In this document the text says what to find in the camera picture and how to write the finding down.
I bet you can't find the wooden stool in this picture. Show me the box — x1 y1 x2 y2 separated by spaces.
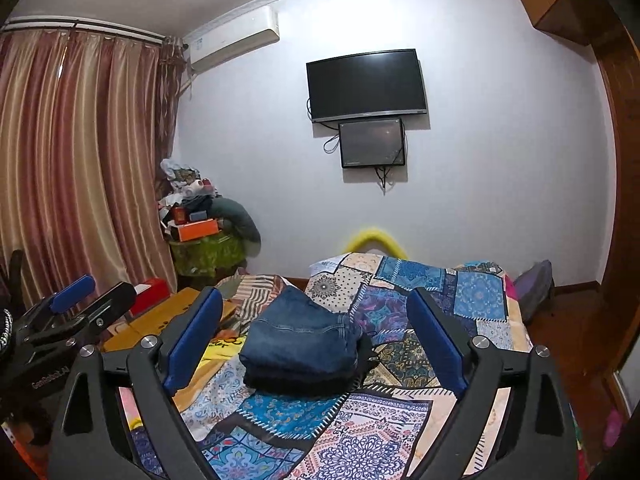
102 286 237 354

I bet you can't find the wooden door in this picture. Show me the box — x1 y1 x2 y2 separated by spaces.
575 0 640 311

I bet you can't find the yellow pillow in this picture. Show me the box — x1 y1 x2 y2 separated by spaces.
344 227 407 257

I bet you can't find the white curtain rail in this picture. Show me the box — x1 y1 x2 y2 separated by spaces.
2 16 167 45

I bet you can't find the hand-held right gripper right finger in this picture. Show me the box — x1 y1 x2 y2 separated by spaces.
406 287 586 480

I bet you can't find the white air conditioner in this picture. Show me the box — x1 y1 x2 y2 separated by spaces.
182 6 280 74

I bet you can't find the striped brown curtain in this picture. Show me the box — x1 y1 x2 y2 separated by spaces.
0 27 183 326

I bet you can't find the grey plush pillow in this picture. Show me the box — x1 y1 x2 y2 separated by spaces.
210 197 262 256

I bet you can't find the small black monitor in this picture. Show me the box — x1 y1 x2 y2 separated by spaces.
338 117 406 170

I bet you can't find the pink item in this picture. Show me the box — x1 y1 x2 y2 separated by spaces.
602 407 624 449

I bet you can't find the braided black white cord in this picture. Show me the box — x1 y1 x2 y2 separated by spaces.
0 309 14 362

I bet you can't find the orange box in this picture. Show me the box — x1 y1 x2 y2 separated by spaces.
172 219 222 242

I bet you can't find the patchwork bedspread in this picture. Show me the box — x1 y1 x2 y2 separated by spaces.
120 252 533 480

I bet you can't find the black monitor cable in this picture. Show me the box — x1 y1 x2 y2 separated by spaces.
375 165 397 194

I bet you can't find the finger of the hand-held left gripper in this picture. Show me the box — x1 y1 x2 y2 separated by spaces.
20 274 97 333
65 281 137 341

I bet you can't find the striped beige cloth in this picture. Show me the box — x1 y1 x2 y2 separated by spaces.
215 272 306 333

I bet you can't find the grey backpack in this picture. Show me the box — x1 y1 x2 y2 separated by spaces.
512 260 554 322

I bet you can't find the green box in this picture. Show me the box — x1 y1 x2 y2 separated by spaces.
169 234 249 277

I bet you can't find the yellow cartoon blanket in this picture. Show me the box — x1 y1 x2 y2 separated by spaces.
107 325 251 441

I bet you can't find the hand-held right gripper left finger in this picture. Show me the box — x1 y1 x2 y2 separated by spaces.
47 286 224 480

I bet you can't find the wall-mounted black television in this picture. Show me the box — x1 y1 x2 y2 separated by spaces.
306 49 431 124

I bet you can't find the pile of household clutter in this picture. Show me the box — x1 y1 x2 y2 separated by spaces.
157 159 222 231

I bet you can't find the red box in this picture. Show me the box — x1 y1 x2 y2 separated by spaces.
131 277 169 314

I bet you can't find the blue denim jacket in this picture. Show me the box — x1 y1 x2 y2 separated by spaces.
239 287 364 386

